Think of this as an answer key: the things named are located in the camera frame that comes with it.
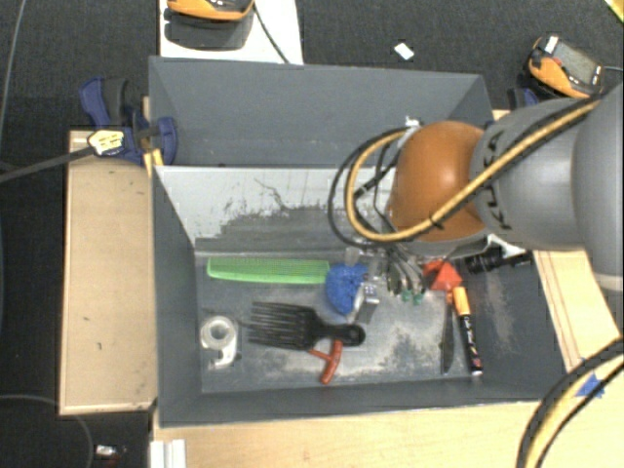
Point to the pale wood flat board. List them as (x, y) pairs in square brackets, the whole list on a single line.
[(107, 281)]

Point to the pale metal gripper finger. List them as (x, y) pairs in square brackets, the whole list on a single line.
[(366, 304), (352, 257)]

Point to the black hair pick comb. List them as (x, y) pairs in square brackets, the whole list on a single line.
[(302, 327)]

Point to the blue sponge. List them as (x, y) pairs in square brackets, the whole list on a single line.
[(342, 285)]

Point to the orange and black marker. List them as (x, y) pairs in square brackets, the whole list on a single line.
[(469, 332)]

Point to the green comb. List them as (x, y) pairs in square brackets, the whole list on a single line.
[(268, 270)]

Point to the orange triangular block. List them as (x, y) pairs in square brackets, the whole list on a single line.
[(444, 278)]

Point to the black cylinder on white bracket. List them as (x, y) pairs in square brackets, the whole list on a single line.
[(492, 261)]

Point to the grey metal bin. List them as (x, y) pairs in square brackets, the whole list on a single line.
[(273, 115)]

